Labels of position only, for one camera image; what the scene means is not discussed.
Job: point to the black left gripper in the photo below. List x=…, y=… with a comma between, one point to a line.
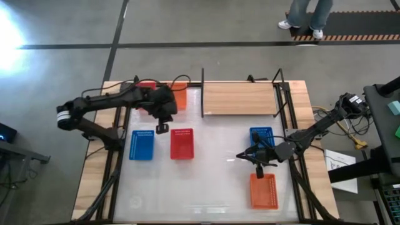
x=164, y=103

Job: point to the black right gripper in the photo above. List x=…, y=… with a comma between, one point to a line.
x=267, y=155

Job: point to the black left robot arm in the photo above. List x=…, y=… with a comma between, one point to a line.
x=103, y=98

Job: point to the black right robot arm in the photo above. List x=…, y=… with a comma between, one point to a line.
x=315, y=129

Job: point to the wooden shelf board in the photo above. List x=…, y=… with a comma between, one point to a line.
x=239, y=98

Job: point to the white glossy table mat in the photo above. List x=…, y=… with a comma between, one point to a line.
x=218, y=187

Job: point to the white paper sheet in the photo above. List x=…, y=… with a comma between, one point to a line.
x=339, y=161

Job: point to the black cart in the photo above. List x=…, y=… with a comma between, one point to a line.
x=382, y=131

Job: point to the dark bin with teal grid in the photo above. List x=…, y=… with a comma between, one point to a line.
x=392, y=200

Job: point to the grey metal stand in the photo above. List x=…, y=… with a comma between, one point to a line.
x=28, y=156

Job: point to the green block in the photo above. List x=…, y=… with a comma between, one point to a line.
x=398, y=132

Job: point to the teal block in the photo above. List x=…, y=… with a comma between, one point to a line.
x=394, y=107

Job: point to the black device with blue light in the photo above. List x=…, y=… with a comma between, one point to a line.
x=7, y=132

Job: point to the person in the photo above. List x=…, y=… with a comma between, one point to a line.
x=322, y=12

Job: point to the black hazard-striped floor mat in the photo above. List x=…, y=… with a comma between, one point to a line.
x=359, y=25

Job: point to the black metal shelf frame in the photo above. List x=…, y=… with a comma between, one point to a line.
x=202, y=103

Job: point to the black aluminium rig frame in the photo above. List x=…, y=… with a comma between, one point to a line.
x=195, y=84

